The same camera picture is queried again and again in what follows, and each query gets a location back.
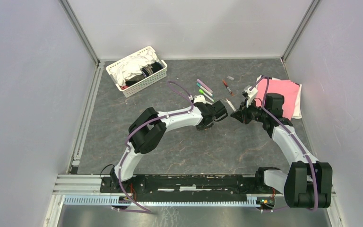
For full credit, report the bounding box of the white cable duct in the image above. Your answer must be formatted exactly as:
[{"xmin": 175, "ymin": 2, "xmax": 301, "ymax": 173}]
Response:
[{"xmin": 63, "ymin": 195, "xmax": 260, "ymax": 208}]

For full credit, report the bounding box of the white cloth in basket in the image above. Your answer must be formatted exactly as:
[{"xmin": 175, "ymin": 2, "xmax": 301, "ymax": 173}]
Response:
[{"xmin": 110, "ymin": 51, "xmax": 159, "ymax": 86}]

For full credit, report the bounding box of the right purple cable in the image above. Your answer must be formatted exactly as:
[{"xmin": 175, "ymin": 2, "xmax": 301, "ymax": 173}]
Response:
[{"xmin": 253, "ymin": 75, "xmax": 319, "ymax": 212}]

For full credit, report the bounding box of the dark cloth in basket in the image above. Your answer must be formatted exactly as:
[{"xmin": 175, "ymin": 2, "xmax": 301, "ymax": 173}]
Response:
[{"xmin": 141, "ymin": 62, "xmax": 163, "ymax": 78}]

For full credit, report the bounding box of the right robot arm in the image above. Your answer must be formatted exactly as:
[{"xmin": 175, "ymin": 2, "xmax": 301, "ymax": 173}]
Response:
[{"xmin": 231, "ymin": 91, "xmax": 333, "ymax": 210}]

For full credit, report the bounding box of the white plastic basket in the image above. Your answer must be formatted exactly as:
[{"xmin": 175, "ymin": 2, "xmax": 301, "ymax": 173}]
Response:
[{"xmin": 106, "ymin": 46, "xmax": 167, "ymax": 97}]

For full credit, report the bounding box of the purple pen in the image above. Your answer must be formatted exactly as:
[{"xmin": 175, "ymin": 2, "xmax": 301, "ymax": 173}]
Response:
[{"xmin": 197, "ymin": 79, "xmax": 213, "ymax": 94}]

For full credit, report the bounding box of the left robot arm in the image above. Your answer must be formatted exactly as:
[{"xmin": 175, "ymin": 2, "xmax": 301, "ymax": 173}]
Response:
[{"xmin": 110, "ymin": 101, "xmax": 228, "ymax": 193}]

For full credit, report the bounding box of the teal white marker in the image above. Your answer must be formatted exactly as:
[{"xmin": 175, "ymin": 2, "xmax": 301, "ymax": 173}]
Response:
[{"xmin": 197, "ymin": 82, "xmax": 213, "ymax": 97}]

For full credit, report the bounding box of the white cloth under pink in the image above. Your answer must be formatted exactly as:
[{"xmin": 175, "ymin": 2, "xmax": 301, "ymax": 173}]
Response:
[{"xmin": 255, "ymin": 75, "xmax": 303, "ymax": 120}]

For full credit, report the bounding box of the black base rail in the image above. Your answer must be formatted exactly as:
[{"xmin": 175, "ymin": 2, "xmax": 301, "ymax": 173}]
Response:
[{"xmin": 100, "ymin": 174, "xmax": 286, "ymax": 203}]

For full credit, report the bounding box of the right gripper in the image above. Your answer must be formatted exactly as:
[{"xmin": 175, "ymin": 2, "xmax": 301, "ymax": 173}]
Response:
[{"xmin": 231, "ymin": 97, "xmax": 268, "ymax": 124}]

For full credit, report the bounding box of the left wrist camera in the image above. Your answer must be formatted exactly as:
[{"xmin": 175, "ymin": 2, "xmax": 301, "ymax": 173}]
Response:
[{"xmin": 191, "ymin": 95, "xmax": 207, "ymax": 104}]

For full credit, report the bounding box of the brown pen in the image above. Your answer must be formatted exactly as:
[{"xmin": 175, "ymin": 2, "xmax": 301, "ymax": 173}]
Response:
[{"xmin": 222, "ymin": 80, "xmax": 234, "ymax": 96}]

